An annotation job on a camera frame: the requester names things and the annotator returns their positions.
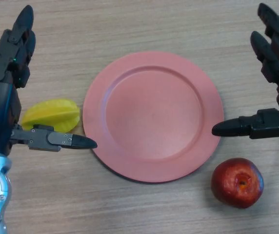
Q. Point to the yellow starfruit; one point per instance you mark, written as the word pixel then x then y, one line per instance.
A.
pixel 54 113

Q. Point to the pink round plate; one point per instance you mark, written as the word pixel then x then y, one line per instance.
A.
pixel 151 117

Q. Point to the red apple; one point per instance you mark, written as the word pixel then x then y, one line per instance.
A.
pixel 234 182

